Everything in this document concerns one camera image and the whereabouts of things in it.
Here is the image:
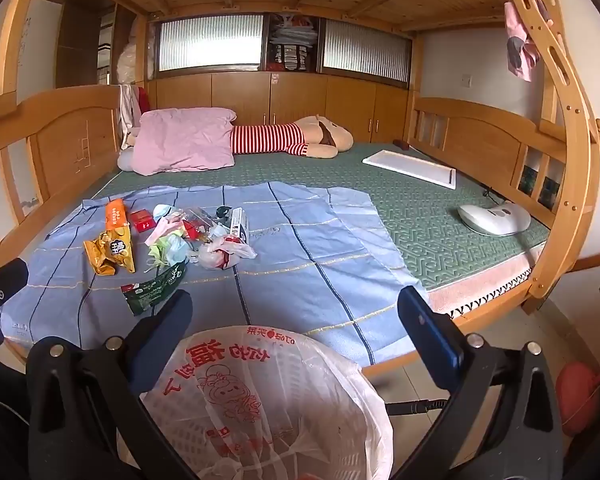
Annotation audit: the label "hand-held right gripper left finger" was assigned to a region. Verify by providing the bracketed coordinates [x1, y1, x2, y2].
[26, 290, 201, 480]

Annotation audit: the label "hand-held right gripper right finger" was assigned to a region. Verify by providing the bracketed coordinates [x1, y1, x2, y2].
[395, 286, 566, 480]

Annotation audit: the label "green snack wrapper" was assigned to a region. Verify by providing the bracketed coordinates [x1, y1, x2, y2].
[121, 260, 188, 317]

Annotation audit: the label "pastel wrappers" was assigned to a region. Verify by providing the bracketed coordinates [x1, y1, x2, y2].
[147, 235, 191, 273]

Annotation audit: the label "gold snack packet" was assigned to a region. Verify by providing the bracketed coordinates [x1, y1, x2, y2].
[83, 225, 137, 276]

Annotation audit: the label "white red plastic bag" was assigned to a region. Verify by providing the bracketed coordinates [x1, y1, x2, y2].
[197, 234, 257, 271]

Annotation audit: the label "pink plastic bag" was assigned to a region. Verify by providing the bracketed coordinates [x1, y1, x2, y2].
[145, 217, 178, 246]

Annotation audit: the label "small red packet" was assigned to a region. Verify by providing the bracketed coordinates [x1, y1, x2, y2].
[182, 221, 211, 246]

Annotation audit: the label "white mesh trash bin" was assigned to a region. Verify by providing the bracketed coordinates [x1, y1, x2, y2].
[145, 330, 393, 480]

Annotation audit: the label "orange snack packet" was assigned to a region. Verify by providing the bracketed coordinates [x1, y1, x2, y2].
[104, 199, 131, 231]

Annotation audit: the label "white black cardboard box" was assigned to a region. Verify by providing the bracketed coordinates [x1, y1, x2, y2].
[228, 207, 251, 241]

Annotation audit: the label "pale pink fringed blanket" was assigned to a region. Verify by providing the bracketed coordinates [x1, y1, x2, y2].
[425, 240, 548, 321]

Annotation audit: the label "green patterned mat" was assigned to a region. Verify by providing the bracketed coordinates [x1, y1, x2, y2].
[92, 142, 551, 291]

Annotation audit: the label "white handheld vacuum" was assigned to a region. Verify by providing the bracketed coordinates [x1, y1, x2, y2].
[456, 201, 532, 237]

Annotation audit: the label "blue striped cloth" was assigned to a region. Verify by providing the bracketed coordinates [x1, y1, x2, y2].
[0, 181, 421, 367]

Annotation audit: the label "red plastic round object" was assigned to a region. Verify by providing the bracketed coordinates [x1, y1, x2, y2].
[555, 355, 600, 436]

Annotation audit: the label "white flat board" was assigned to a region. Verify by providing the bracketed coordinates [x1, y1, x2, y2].
[362, 149, 458, 191]

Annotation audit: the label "pink pillow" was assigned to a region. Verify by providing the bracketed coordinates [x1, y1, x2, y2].
[130, 107, 238, 176]

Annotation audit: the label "white hanging cloth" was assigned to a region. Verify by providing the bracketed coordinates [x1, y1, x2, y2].
[117, 85, 141, 136]

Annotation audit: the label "plush toy with striped shirt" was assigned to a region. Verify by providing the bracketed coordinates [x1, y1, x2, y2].
[230, 115, 355, 159]

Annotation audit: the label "brown wooden shelf unit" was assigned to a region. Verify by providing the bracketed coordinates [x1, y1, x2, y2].
[55, 0, 141, 91]

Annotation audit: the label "white wrapped bundle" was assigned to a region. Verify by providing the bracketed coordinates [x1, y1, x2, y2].
[117, 40, 138, 86]

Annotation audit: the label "dark striped storage bag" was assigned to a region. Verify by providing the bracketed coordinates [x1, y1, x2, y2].
[267, 42, 313, 72]

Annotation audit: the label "pink hanging garment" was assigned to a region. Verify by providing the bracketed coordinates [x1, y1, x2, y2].
[502, 2, 541, 83]

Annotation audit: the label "wooden bunk bed frame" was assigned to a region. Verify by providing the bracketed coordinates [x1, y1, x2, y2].
[0, 0, 600, 376]

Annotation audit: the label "wooden wall cabinet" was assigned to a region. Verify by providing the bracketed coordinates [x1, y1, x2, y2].
[147, 10, 413, 146]

